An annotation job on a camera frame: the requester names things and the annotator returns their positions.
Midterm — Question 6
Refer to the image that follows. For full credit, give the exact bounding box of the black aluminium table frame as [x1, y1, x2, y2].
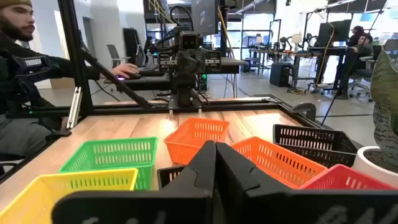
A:
[0, 0, 364, 185]

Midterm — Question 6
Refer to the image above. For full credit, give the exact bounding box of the green snake plant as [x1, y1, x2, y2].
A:
[369, 46, 398, 166]

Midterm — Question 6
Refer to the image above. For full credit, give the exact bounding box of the grey desk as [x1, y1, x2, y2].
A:
[136, 57, 249, 76]

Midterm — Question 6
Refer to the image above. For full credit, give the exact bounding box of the black standing desk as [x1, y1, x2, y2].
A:
[307, 45, 351, 98]

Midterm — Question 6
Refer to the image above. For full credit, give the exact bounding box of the dark desk with mouse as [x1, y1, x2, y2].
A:
[104, 73, 172, 91]

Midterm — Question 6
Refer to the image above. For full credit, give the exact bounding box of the person's hand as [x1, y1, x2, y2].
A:
[110, 63, 140, 79]

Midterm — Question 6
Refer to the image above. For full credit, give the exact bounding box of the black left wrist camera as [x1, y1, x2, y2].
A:
[179, 30, 204, 51]

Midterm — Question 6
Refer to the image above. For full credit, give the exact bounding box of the black plastic basket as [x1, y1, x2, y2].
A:
[157, 165, 186, 190]
[272, 123, 359, 169]

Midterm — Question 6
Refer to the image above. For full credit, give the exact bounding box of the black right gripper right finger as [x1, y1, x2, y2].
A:
[216, 142, 398, 224]

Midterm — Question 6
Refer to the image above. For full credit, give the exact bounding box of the black computer case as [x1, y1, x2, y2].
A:
[269, 62, 295, 88]

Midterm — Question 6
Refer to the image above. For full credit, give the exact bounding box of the black table clamp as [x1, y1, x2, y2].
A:
[290, 102, 317, 123]

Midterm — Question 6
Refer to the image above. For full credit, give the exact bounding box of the black computer mouse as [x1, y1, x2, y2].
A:
[117, 73, 142, 81]

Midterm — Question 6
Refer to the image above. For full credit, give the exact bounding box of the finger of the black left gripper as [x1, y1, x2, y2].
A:
[178, 49, 192, 75]
[191, 49, 206, 75]

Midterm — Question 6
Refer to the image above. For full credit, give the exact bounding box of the grey office chair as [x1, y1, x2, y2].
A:
[348, 39, 398, 103]
[105, 43, 132, 68]

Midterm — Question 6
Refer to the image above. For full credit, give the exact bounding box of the green plastic basket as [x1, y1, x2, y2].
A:
[58, 136, 159, 191]

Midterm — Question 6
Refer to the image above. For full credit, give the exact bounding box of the silver metal bracket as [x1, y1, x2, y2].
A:
[66, 86, 83, 130]

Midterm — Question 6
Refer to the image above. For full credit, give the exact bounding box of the black Trossen labelled device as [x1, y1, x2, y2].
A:
[0, 49, 63, 110]

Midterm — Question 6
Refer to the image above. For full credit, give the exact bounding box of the red plastic basket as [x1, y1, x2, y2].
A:
[298, 164, 397, 191]

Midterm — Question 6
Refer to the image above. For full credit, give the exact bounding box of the orange plastic basket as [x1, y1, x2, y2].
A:
[164, 117, 231, 166]
[230, 136, 328, 190]

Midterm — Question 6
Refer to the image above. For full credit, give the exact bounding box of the white desk lamp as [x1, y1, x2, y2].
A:
[290, 32, 304, 50]

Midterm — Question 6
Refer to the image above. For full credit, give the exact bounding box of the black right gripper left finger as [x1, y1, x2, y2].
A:
[51, 140, 218, 224]

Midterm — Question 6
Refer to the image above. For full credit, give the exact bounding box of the black computer monitor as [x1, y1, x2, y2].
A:
[190, 0, 220, 36]
[317, 19, 353, 48]

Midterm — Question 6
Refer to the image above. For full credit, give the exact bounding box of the black office chair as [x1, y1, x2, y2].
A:
[123, 27, 146, 65]

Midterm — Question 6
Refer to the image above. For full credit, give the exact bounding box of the person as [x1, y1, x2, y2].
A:
[0, 0, 140, 175]
[347, 25, 366, 47]
[345, 32, 374, 74]

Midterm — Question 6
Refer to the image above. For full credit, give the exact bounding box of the white plant pot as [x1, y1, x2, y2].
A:
[351, 146, 398, 189]

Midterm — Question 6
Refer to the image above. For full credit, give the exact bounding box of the yellow plastic basket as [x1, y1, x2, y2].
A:
[0, 167, 139, 224]

